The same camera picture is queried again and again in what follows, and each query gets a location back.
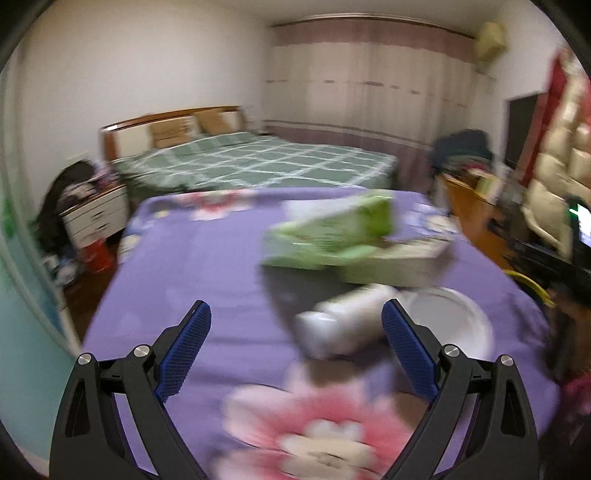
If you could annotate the wooden headboard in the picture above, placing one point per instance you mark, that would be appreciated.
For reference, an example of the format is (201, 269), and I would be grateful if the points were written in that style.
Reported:
(132, 137)

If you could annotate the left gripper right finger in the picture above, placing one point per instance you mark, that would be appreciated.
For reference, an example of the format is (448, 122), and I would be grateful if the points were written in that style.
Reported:
(479, 423)

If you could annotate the brown pillow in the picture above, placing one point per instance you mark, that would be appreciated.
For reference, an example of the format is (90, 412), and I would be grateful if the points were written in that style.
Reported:
(211, 122)
(173, 132)

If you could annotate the green plaid bed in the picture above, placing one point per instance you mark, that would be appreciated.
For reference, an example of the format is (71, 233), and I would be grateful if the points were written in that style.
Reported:
(246, 161)

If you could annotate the purple floral tablecloth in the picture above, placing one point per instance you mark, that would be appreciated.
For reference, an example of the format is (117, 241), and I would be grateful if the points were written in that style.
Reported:
(252, 406)

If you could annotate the pink beige curtain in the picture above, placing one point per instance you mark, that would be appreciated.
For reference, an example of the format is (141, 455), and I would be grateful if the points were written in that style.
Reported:
(381, 85)

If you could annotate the wooden low cabinet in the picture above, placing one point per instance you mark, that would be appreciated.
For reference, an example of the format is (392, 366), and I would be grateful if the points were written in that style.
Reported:
(474, 213)

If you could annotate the white supplement bottle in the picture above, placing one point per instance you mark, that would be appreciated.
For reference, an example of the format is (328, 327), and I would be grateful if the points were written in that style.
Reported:
(344, 324)

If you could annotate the cream puffer jacket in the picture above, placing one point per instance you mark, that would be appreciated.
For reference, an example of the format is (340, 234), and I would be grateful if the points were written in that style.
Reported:
(562, 167)

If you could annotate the red bucket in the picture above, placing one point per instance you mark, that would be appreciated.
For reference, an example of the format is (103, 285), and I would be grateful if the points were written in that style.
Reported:
(96, 256)

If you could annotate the green tissue pack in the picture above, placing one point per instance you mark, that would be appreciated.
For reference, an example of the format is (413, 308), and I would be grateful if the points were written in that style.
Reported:
(325, 233)

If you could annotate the brown pillow left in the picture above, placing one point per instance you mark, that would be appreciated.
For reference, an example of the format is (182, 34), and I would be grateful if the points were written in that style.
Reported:
(173, 132)

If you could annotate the pile of folded clothes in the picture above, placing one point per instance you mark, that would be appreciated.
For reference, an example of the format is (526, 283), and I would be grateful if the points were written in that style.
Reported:
(473, 143)

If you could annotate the air conditioner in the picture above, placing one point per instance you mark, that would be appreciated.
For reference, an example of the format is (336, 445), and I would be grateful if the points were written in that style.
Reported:
(491, 42)

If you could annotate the white green tea box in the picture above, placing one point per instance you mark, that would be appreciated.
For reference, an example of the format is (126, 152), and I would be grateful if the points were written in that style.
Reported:
(415, 263)

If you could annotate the black bag on nightstand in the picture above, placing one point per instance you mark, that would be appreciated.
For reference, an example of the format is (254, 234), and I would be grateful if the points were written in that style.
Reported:
(51, 232)

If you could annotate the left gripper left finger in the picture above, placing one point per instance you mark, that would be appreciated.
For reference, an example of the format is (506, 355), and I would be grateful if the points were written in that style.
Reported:
(89, 441)

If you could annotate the red dotted jacket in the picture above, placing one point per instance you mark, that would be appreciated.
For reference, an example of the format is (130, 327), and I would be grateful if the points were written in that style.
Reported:
(545, 108)

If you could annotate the brown pillow right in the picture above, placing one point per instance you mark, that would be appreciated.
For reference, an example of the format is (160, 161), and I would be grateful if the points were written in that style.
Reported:
(211, 122)

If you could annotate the yellow rimmed trash bin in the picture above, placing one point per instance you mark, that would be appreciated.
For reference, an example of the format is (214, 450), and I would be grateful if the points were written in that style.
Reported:
(540, 296)

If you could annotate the white nightstand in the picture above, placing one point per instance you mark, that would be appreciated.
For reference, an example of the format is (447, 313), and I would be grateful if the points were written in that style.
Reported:
(100, 217)

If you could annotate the white paper plate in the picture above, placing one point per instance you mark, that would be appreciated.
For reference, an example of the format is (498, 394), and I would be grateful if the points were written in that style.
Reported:
(453, 318)

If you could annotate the black television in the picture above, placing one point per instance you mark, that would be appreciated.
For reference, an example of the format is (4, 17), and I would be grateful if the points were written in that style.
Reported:
(524, 114)

